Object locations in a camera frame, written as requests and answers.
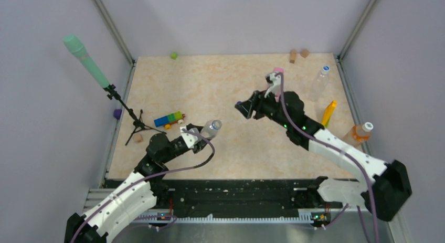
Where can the small wooden cube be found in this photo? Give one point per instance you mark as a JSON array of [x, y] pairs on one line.
[[304, 53]]

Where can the green microphone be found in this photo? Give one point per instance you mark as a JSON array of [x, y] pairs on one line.
[[78, 50]]

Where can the tall wooden block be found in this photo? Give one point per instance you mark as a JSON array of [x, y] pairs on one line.
[[293, 56]]

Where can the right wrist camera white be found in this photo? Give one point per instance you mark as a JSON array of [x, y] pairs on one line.
[[270, 79]]

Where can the pink metronome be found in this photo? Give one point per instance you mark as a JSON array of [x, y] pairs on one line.
[[276, 88]]

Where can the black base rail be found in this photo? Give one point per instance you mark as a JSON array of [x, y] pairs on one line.
[[240, 198]]

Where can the purple small block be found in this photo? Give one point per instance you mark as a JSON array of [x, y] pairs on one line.
[[117, 113]]

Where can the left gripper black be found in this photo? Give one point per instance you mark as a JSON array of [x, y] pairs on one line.
[[199, 146]]

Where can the wooden cube near tripod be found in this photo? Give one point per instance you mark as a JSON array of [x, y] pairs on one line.
[[138, 138]]

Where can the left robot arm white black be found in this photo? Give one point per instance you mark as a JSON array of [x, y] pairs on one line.
[[139, 191]]

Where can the toy brick car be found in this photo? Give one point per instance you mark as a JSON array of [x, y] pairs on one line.
[[168, 120]]

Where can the black microphone tripod stand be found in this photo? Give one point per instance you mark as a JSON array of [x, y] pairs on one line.
[[138, 123]]

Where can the clear bottle white cap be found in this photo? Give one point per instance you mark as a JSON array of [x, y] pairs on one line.
[[319, 83]]

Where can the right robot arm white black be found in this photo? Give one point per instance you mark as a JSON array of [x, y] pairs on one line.
[[383, 187]]

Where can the clear bottle blue label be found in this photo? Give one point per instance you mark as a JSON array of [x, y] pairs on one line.
[[211, 129]]

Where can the orange juice bottle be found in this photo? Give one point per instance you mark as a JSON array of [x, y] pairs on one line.
[[358, 134]]

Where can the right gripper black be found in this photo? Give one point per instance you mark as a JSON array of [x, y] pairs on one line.
[[245, 107]]

